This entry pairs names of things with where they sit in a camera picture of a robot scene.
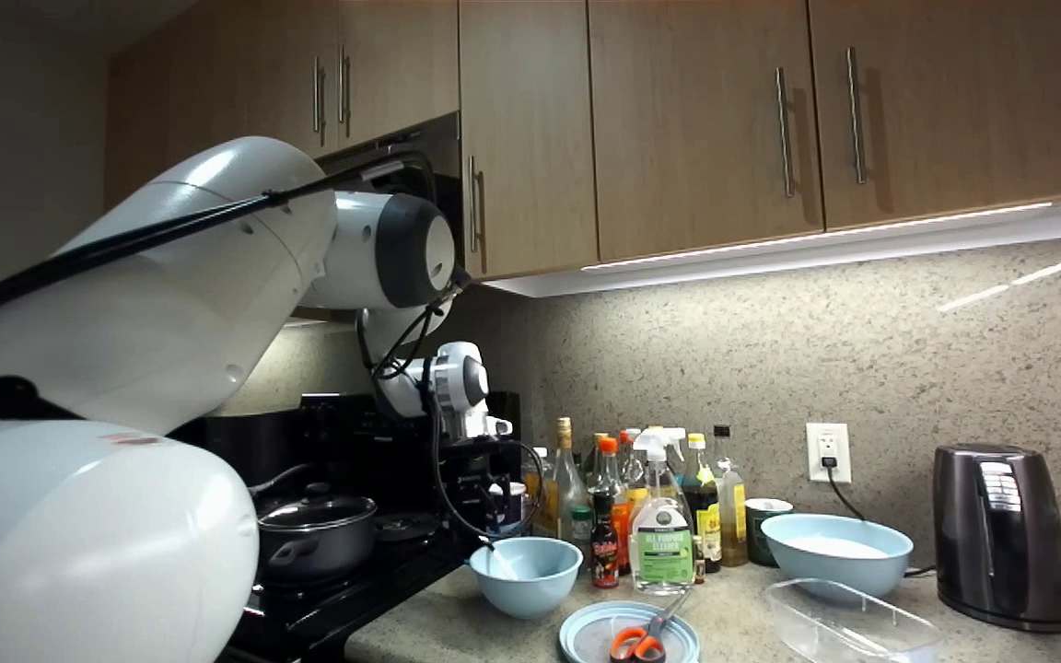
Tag black electric kettle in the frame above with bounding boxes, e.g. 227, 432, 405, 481
933, 443, 1061, 632

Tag yellow label oil bottle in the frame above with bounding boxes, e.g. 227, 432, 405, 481
712, 422, 746, 567

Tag black pot with lid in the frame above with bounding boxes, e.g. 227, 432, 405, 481
256, 487, 380, 582

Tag white wall outlet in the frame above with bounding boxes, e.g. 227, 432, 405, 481
805, 422, 852, 481

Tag black stove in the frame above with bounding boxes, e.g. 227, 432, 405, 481
175, 395, 520, 663

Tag light blue plate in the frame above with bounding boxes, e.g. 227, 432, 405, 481
554, 599, 701, 663

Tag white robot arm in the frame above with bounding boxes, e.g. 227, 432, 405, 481
0, 136, 486, 663

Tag orange handled scissors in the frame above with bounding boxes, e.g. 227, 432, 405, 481
606, 608, 672, 663

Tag green label spray bottle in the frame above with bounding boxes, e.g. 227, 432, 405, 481
629, 427, 696, 598

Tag wooden upper cabinets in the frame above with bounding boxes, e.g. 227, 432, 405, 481
106, 0, 1061, 277

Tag large light blue bowl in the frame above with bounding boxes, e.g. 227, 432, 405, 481
763, 513, 914, 598

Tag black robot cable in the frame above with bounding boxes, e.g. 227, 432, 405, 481
0, 145, 486, 546

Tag red hot sauce bottle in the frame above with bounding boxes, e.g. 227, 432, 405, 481
590, 495, 620, 588

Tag clear glass baking dish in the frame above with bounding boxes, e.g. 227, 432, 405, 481
767, 578, 939, 663

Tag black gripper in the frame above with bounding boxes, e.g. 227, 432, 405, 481
460, 438, 524, 535

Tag dark soy sauce bottle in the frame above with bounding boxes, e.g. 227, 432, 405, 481
682, 432, 723, 573

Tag light blue small bowl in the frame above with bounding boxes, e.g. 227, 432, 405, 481
467, 536, 583, 619

